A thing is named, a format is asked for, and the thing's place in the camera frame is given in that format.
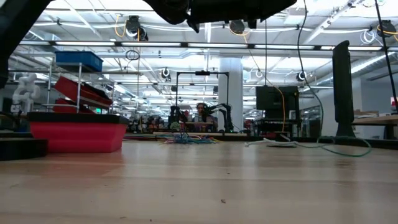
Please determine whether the red and black box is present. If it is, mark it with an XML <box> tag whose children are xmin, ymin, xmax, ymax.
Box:
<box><xmin>26</xmin><ymin>111</ymin><xmax>130</xmax><ymax>154</ymax></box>

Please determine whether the yellow hanging cable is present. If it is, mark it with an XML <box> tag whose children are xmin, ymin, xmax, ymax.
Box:
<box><xmin>228</xmin><ymin>23</ymin><xmax>286</xmax><ymax>133</ymax></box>

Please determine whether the white cord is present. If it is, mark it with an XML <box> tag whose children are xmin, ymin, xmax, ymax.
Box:
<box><xmin>244</xmin><ymin>138</ymin><xmax>301</xmax><ymax>149</ymax></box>

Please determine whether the black vertical pole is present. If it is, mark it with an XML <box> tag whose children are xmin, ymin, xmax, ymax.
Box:
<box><xmin>264</xmin><ymin>18</ymin><xmax>268</xmax><ymax>87</ymax></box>

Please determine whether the red storage bin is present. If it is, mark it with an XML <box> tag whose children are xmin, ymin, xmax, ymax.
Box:
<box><xmin>52</xmin><ymin>98</ymin><xmax>96</xmax><ymax>114</ymax></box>
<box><xmin>54</xmin><ymin>76</ymin><xmax>114</xmax><ymax>110</ymax></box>

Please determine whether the wooden workbench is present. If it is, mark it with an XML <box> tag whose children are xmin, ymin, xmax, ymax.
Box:
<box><xmin>353</xmin><ymin>114</ymin><xmax>398</xmax><ymax>141</ymax></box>

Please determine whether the black thin pole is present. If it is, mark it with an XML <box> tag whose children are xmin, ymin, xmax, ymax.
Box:
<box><xmin>374</xmin><ymin>0</ymin><xmax>398</xmax><ymax>105</ymax></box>

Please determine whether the ceiling light strip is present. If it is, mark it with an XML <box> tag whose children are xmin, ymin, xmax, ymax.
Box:
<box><xmin>18</xmin><ymin>40</ymin><xmax>398</xmax><ymax>51</ymax></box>

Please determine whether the black tall stand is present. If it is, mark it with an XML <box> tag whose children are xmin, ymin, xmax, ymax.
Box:
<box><xmin>331</xmin><ymin>39</ymin><xmax>357</xmax><ymax>139</ymax></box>

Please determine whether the white building column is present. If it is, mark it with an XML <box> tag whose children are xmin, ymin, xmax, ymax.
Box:
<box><xmin>218</xmin><ymin>57</ymin><xmax>244</xmax><ymax>121</ymax></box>

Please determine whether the black monitor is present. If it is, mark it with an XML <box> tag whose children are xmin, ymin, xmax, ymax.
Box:
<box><xmin>255</xmin><ymin>85</ymin><xmax>300</xmax><ymax>121</ymax></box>

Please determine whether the metal shelf rack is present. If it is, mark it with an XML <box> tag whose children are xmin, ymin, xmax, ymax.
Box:
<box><xmin>42</xmin><ymin>61</ymin><xmax>116</xmax><ymax>114</ymax></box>

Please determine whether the black gantry frame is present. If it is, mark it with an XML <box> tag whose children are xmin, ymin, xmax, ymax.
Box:
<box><xmin>175</xmin><ymin>70</ymin><xmax>230</xmax><ymax>125</ymax></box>

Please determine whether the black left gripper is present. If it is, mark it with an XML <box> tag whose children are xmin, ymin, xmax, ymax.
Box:
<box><xmin>185</xmin><ymin>0</ymin><xmax>298</xmax><ymax>34</ymax></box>

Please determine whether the black hanging cable loop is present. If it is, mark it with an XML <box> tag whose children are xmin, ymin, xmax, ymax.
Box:
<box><xmin>125</xmin><ymin>49</ymin><xmax>141</xmax><ymax>62</ymax></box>

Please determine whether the multicoloured wire bundle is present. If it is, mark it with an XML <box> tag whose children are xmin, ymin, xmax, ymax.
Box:
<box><xmin>155</xmin><ymin>133</ymin><xmax>223</xmax><ymax>146</ymax></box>

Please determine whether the green cord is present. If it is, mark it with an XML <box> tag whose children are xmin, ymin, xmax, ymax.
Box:
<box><xmin>292</xmin><ymin>0</ymin><xmax>373</xmax><ymax>158</ymax></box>

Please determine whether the white ceiling box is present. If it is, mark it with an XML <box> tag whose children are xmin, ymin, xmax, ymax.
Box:
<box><xmin>283</xmin><ymin>7</ymin><xmax>308</xmax><ymax>25</ymax></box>

